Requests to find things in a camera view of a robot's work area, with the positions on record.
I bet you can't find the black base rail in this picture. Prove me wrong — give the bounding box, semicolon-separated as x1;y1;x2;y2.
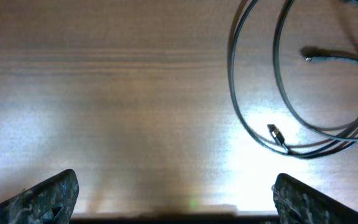
70;213;280;224

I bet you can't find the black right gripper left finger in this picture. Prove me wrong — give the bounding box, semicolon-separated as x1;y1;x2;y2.
0;169;79;224

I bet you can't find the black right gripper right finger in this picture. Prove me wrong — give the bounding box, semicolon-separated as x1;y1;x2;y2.
272;173;358;224

